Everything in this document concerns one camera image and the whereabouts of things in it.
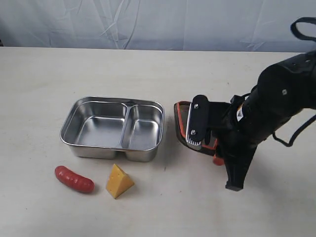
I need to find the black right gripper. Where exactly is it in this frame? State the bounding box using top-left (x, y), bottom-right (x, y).
top-left (208, 95), bottom-right (256, 192)

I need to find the dark transparent lunch box lid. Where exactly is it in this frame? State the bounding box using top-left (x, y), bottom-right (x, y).
top-left (174, 101), bottom-right (217, 156)

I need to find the yellow toy cheese wedge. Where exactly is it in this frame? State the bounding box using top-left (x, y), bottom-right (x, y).
top-left (106, 164), bottom-right (134, 199)

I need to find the red toy sausage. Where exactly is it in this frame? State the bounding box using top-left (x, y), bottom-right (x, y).
top-left (54, 165), bottom-right (95, 194)

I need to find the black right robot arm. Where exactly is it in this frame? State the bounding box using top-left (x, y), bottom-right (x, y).
top-left (208, 51), bottom-right (316, 191)

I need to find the stainless steel lunch box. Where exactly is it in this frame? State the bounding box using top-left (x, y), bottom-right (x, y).
top-left (60, 96), bottom-right (165, 162)

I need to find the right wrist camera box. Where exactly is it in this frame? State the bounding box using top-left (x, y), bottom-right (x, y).
top-left (186, 95), bottom-right (209, 150)

